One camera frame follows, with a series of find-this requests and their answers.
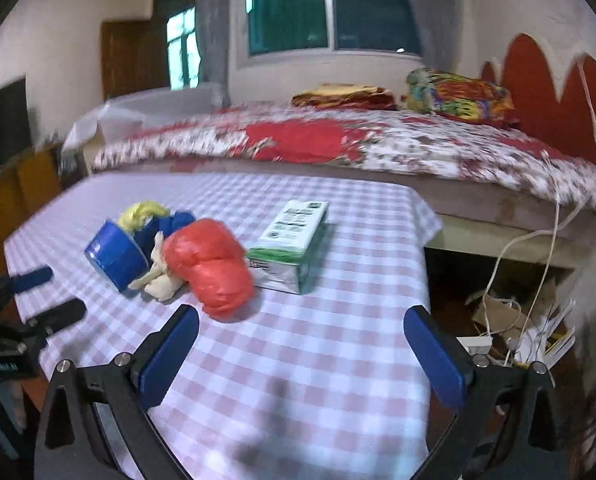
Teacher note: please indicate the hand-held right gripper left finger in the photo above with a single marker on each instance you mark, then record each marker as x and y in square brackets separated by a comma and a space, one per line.
[170, 355]

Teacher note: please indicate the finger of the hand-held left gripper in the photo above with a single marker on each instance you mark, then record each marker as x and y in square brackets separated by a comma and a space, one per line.
[32, 279]
[62, 312]

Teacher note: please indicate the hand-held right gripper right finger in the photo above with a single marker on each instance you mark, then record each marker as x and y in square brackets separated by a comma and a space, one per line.
[433, 360]

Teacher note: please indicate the beige paper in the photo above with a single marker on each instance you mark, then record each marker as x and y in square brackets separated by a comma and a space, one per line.
[162, 282]

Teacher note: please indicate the blue paper cup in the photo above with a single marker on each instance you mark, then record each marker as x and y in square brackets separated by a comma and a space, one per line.
[115, 255]

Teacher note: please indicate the red plastic bag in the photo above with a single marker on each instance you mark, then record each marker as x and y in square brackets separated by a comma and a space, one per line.
[212, 265]

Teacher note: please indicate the yellow plastic bag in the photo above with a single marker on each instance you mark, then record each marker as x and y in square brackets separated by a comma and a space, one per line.
[140, 212]

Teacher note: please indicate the green white carton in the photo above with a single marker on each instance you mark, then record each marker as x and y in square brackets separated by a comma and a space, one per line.
[288, 240]

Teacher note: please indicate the white power strip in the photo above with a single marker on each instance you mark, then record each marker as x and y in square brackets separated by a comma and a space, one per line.
[473, 344]

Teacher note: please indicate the cardboard box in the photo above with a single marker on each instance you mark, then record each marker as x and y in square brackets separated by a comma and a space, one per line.
[498, 317]

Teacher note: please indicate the wooden cabinet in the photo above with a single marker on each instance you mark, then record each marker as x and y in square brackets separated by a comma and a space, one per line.
[7, 200]

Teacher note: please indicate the checkered tablecloth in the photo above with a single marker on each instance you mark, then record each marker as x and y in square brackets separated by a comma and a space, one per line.
[303, 360]

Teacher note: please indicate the mauve mattress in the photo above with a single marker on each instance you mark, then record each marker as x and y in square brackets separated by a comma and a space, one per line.
[478, 205]

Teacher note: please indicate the clear plastic sheet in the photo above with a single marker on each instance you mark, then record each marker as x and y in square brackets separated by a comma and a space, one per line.
[127, 110]

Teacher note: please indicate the floral bedspread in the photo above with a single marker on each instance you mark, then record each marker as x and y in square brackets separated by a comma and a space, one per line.
[428, 145]

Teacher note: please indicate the brown wooden door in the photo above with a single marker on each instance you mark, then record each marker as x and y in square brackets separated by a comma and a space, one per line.
[127, 55]

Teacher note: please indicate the colourful patterned pillow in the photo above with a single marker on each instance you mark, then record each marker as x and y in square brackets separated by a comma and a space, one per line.
[453, 92]

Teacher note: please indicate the narrow window beside door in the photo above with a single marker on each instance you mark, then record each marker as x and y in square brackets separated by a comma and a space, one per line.
[180, 50]

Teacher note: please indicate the folded yellow red blanket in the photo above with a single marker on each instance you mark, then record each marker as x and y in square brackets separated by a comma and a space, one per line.
[343, 96]

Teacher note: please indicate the red heart-shaped headboard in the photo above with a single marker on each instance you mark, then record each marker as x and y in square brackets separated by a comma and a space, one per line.
[528, 75]

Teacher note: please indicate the grey curtain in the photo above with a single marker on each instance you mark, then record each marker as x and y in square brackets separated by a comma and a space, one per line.
[212, 25]
[428, 20]

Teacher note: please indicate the large sliding window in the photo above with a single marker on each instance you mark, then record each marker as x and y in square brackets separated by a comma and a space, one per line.
[368, 10]

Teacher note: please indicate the beige bed frame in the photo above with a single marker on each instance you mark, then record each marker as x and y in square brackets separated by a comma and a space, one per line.
[478, 240]

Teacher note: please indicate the dark wall panel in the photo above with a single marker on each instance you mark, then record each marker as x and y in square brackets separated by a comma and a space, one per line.
[2, 125]

